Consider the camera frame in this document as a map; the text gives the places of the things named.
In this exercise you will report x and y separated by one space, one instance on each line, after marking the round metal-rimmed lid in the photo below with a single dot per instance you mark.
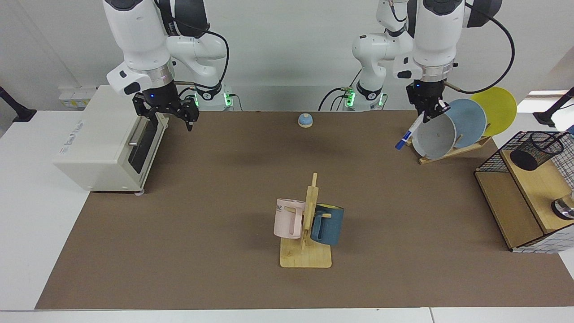
564 207

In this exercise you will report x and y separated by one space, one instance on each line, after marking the pale toaster oven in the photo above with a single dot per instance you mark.
98 134

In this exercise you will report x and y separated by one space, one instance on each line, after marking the wooden plate rack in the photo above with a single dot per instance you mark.
453 153

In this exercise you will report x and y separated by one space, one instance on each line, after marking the small blue round thing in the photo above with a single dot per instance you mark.
305 120

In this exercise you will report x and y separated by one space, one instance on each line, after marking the black clamp stand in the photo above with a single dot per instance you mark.
549 116
18 112

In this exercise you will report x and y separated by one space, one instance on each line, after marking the wooden cup stand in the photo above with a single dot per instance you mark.
305 258

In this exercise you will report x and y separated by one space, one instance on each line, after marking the black mesh pen holder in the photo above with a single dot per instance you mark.
533 154

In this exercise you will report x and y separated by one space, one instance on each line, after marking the light blue plate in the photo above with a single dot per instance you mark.
468 119

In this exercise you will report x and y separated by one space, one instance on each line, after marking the brown table cloth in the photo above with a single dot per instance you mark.
224 269

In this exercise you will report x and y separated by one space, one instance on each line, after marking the grey plate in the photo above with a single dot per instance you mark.
432 139

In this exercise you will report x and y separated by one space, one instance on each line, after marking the blue and white marker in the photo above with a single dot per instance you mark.
410 132

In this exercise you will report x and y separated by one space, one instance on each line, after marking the pink mug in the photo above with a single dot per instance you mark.
287 220

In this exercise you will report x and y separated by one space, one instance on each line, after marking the yellow plate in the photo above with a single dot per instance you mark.
497 107

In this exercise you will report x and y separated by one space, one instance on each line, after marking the dark teal mug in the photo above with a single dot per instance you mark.
329 229

